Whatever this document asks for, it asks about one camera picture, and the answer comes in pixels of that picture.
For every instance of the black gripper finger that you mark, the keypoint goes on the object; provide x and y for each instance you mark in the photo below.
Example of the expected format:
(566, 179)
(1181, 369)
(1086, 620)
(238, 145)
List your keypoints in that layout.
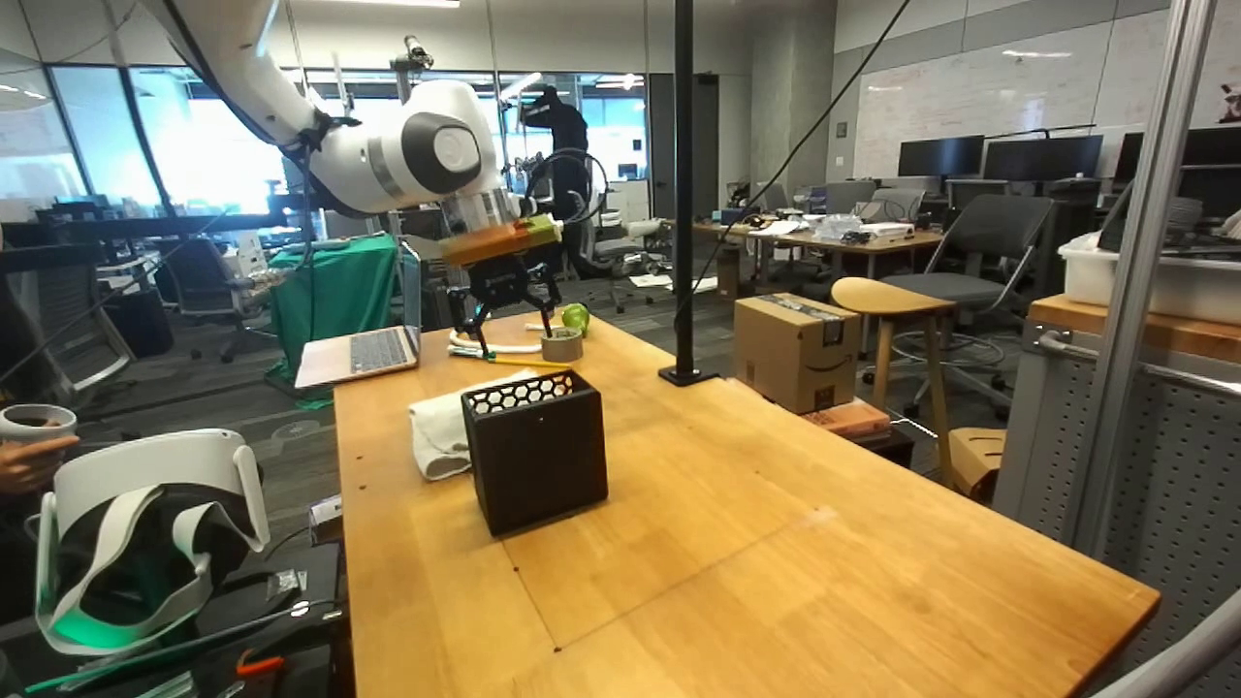
(478, 332)
(543, 311)

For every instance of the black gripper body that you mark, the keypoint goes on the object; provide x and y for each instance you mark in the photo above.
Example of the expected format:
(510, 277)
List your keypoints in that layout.
(504, 277)

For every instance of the white towel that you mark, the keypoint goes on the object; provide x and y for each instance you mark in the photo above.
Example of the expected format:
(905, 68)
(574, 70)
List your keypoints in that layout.
(439, 429)

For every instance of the black perforated basket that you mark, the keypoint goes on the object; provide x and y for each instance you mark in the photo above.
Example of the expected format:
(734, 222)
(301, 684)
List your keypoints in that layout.
(538, 451)

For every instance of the white VR controller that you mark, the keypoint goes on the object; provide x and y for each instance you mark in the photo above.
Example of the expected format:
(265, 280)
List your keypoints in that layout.
(33, 418)

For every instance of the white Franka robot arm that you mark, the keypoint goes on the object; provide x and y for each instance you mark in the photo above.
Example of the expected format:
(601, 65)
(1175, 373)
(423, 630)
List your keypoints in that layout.
(390, 161)

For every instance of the operator hand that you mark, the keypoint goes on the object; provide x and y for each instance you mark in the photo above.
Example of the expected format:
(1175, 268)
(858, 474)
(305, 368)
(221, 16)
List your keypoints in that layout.
(33, 465)

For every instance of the green ball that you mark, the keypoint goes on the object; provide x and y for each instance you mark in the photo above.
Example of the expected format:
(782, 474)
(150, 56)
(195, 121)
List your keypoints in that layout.
(574, 319)

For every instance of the grey tape roll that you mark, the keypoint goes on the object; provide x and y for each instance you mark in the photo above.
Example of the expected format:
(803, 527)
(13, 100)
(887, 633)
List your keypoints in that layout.
(561, 348)

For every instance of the silver laptop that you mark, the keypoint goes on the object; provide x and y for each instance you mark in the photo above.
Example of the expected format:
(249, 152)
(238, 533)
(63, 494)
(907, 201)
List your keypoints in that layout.
(353, 354)

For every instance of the green cloth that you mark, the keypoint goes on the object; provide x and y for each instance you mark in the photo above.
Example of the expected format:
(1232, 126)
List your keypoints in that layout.
(333, 292)

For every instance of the standing person in black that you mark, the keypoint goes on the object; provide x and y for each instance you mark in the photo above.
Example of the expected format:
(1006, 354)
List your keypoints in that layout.
(562, 143)

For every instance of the black pole with base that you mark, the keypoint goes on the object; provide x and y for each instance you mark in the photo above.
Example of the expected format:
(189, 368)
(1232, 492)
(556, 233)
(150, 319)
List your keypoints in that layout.
(682, 197)

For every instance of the cardboard box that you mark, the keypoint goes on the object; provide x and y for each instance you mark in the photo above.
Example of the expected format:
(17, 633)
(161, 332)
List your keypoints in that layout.
(795, 350)

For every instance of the black padded office chair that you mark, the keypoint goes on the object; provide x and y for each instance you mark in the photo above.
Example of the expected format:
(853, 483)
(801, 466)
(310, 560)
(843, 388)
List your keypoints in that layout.
(208, 284)

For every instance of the wooden office desk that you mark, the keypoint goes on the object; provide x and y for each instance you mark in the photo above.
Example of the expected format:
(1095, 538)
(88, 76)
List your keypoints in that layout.
(840, 239)

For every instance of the low wooden seat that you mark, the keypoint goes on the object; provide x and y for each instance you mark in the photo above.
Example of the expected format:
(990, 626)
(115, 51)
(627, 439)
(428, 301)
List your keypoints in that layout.
(853, 419)

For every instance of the wooden stool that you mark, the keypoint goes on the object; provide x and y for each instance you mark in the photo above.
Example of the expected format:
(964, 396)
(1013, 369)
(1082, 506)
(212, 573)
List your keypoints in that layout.
(893, 301)

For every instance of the white VR headset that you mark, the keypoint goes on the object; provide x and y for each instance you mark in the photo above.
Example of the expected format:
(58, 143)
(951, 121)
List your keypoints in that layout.
(142, 544)

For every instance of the orange and black clamp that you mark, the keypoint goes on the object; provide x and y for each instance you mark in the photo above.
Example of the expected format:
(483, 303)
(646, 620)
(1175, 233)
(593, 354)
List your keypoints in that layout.
(256, 664)

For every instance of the black computer monitor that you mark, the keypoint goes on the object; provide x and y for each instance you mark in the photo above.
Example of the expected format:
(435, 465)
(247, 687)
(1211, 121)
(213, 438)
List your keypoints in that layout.
(940, 157)
(1216, 157)
(1046, 157)

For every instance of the black mesh office chair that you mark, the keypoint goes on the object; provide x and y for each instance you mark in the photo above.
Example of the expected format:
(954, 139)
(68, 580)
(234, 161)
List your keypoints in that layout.
(981, 248)

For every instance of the small wooden box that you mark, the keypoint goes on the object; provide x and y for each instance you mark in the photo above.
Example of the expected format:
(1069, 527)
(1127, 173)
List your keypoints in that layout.
(975, 458)

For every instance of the white plastic tub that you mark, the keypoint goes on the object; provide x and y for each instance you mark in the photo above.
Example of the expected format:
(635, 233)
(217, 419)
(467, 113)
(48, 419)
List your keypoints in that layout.
(1097, 277)

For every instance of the grey perforated metal cabinet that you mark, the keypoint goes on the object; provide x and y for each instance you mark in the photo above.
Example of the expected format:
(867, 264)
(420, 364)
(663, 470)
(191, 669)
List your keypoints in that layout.
(1163, 480)

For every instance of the aluminium frame post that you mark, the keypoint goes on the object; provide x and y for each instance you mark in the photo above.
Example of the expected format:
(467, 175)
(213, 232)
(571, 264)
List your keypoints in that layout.
(1146, 259)

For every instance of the grey metal rail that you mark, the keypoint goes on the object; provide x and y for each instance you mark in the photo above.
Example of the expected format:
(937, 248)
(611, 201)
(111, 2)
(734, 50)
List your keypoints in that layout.
(1175, 653)

